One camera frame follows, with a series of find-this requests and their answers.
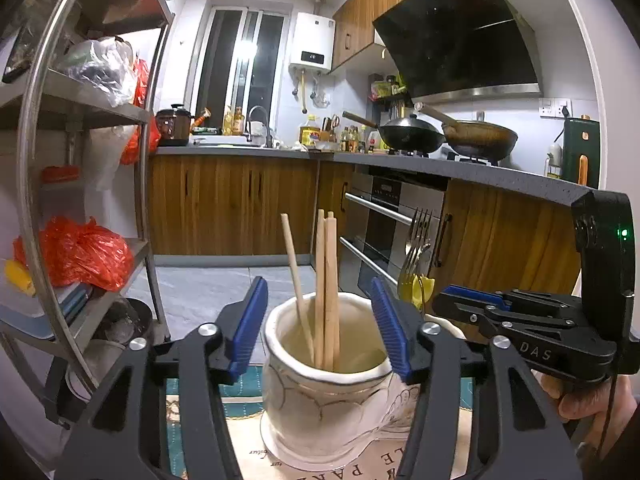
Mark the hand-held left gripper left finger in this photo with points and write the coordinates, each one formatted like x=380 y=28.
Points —
x=247 y=330

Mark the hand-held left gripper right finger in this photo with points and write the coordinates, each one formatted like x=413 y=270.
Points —
x=392 y=330

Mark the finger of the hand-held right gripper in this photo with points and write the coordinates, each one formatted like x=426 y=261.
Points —
x=475 y=294
x=460 y=307

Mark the gold-toned metal fork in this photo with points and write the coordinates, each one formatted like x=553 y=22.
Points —
x=411 y=265

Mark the silver fork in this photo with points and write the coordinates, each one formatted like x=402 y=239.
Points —
x=421 y=230

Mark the white floral ceramic utensil holder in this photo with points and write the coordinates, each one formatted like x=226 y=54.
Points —
x=320 y=400

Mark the person's right hand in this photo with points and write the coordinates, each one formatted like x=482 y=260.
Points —
x=585 y=402

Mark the printed quilted placemat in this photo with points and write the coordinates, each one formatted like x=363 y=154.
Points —
x=240 y=420

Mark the built-in steel oven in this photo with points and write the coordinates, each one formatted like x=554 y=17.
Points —
x=385 y=230

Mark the black pot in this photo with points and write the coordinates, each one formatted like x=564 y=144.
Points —
x=125 y=320

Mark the dark green appliance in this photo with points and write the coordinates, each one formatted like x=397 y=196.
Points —
x=580 y=152

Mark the brown wok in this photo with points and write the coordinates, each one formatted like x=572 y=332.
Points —
x=482 y=137

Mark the black wok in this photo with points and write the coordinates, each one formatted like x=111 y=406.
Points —
x=412 y=135

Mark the stack of plastic trays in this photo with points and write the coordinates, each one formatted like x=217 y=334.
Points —
x=65 y=302

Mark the large red plastic bag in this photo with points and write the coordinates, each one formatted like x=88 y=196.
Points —
x=75 y=255

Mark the row of sauce bottles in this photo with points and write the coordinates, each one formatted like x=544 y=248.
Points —
x=355 y=139

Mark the yellow cooking oil bottle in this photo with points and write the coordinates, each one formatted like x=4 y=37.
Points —
x=310 y=132

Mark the knife block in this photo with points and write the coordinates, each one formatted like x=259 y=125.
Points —
x=329 y=132

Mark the kitchen faucet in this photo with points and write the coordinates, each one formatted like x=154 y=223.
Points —
x=257 y=120

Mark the dark red pressure cooker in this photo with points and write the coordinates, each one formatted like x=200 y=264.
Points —
x=172 y=122

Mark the small red plastic bag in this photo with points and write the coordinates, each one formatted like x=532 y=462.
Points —
x=137 y=135

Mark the yellow packet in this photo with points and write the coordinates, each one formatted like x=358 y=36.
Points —
x=20 y=275

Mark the plastic container orange lid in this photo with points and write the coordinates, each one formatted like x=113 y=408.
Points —
x=60 y=185

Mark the black range hood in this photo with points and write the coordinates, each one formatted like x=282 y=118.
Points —
x=450 y=40

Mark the metal shelf rack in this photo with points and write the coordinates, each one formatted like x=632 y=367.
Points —
x=115 y=110

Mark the kitchen window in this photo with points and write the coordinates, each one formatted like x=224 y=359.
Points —
x=225 y=60

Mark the white water heater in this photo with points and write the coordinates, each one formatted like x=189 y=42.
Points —
x=312 y=42

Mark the clear plastic bag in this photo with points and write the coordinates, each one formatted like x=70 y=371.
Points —
x=100 y=67

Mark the white wall socket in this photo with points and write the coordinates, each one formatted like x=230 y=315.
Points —
x=555 y=107

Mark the curved steel tube frame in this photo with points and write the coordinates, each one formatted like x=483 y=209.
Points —
x=25 y=160

